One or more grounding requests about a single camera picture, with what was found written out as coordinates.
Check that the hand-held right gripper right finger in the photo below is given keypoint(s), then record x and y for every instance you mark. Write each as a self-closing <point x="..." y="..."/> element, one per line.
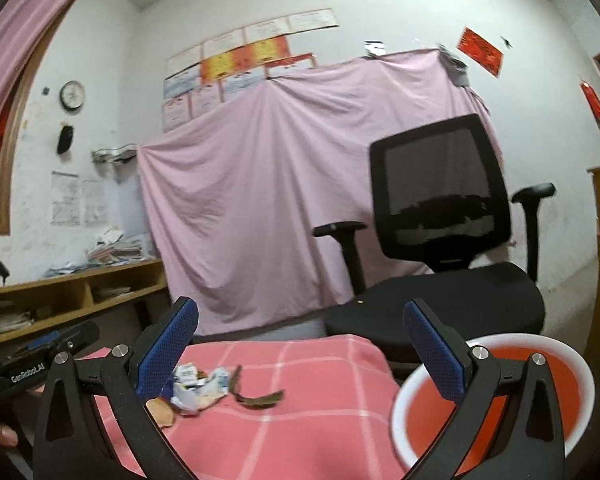
<point x="432" y="355"/>

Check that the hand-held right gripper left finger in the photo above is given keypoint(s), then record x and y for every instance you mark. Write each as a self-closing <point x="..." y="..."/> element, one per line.
<point x="172" y="345"/>

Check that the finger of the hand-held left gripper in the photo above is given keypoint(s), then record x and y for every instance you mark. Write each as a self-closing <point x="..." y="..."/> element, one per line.
<point x="80" y="335"/>

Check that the white blue wrapper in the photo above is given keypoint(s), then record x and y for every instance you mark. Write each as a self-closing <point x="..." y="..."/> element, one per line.
<point x="217" y="380"/>
<point x="186" y="385"/>

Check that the tan paper scrap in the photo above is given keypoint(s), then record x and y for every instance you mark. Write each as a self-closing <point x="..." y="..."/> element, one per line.
<point x="161" y="412"/>

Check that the dry brown leaf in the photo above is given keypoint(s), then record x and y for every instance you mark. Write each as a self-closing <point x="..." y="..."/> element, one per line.
<point x="236" y="380"/>
<point x="262" y="398"/>

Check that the white basin with red inside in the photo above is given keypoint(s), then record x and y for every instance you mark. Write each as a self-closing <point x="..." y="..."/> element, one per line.
<point x="575" y="390"/>

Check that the person's left hand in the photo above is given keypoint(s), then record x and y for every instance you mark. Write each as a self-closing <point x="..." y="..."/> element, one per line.
<point x="4" y="436"/>

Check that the loose paper pile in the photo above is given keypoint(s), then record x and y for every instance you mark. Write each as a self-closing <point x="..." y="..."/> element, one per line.
<point x="7" y="321"/>
<point x="111" y="294"/>

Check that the wooden shelf unit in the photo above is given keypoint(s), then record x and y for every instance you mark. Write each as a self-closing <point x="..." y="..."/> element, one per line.
<point x="80" y="280"/>

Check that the black office chair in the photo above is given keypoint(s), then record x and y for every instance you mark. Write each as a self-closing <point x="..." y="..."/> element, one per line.
<point x="454" y="300"/>

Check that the messy stack of papers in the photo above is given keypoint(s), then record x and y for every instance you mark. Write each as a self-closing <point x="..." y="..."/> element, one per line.
<point x="115" y="254"/>

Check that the pink checked tablecloth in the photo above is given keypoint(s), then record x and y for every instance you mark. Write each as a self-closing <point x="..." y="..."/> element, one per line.
<point x="305" y="435"/>

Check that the pink draped sheet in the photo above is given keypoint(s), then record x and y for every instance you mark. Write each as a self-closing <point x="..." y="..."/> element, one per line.
<point x="255" y="185"/>

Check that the red hanging decoration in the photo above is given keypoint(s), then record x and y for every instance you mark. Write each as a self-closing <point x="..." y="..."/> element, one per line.
<point x="593" y="102"/>

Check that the pink curtain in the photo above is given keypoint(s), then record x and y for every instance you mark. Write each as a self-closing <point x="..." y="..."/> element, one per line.
<point x="25" y="35"/>

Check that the white wall paper sheet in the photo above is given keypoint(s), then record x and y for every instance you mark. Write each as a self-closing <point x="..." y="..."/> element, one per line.
<point x="131" y="210"/>
<point x="95" y="202"/>
<point x="65" y="199"/>

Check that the wall rack with newspapers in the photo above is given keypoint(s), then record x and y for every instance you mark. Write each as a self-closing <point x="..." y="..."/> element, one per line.
<point x="112" y="154"/>

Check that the black hanging wall object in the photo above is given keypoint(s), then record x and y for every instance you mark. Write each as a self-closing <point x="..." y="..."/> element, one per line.
<point x="65" y="140"/>

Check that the wooden window frame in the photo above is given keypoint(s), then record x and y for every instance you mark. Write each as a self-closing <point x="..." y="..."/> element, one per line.
<point x="17" y="135"/>

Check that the round wall clock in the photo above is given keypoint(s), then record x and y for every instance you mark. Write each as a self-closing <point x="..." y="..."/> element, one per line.
<point x="72" y="95"/>

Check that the red wall poster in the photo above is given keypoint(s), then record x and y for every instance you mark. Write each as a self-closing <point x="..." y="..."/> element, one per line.
<point x="479" y="52"/>

